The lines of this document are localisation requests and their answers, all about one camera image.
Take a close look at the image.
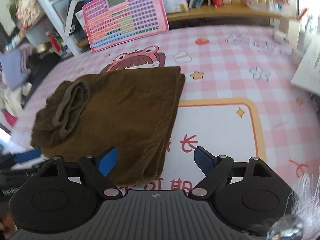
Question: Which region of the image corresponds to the pink checkered table mat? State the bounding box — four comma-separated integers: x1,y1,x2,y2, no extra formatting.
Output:
7,25,319,190

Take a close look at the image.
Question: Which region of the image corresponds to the black tray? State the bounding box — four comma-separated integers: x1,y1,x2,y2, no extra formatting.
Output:
22,52,61,108

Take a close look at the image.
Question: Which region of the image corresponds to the pink keyboard learning toy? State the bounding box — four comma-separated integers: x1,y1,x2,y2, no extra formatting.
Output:
82,0,169,53

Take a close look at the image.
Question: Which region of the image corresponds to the white bookshelf frame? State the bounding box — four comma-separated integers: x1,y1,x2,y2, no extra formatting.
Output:
37,0,83,56

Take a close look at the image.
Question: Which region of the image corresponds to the brass bowl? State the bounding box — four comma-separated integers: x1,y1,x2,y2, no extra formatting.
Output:
33,42,52,54

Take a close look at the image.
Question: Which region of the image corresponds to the purple folded garment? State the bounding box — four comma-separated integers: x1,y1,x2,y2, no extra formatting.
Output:
1,49,28,90

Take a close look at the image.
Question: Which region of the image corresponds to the red hanging tassel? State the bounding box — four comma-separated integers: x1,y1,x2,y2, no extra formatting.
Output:
46,31,61,53

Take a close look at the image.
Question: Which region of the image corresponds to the brown garment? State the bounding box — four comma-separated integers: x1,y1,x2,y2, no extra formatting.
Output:
30,67,185,186

